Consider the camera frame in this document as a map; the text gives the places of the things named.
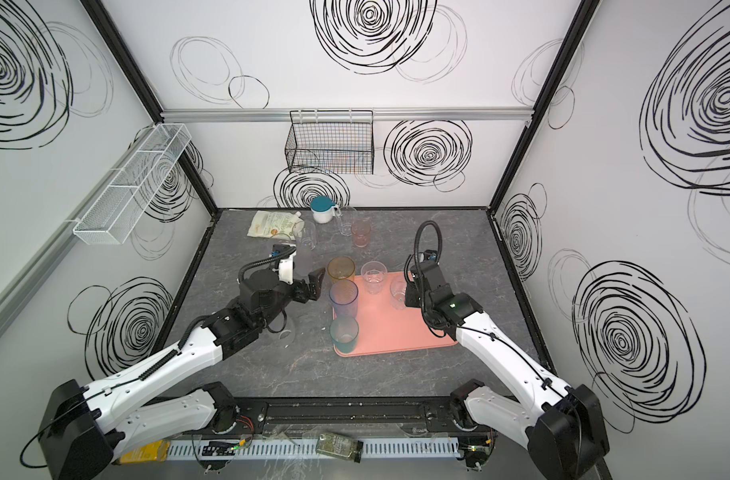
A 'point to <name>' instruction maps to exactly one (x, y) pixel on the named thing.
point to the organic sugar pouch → (279, 225)
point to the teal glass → (343, 332)
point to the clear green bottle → (339, 446)
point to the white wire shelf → (119, 208)
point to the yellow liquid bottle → (155, 451)
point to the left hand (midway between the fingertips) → (310, 266)
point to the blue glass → (343, 295)
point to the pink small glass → (361, 232)
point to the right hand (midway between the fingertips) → (408, 288)
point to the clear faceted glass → (374, 273)
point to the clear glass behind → (348, 217)
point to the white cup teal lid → (323, 209)
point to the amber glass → (341, 267)
